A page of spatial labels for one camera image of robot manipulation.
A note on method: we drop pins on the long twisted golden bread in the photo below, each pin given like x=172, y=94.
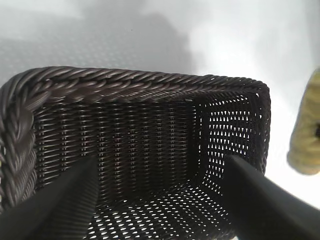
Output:
x=305, y=120

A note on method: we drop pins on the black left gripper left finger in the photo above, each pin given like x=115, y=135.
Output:
x=50, y=212

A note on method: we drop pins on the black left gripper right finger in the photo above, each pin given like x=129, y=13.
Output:
x=270, y=207

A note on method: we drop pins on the dark brown wicker basket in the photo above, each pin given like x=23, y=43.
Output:
x=140, y=140

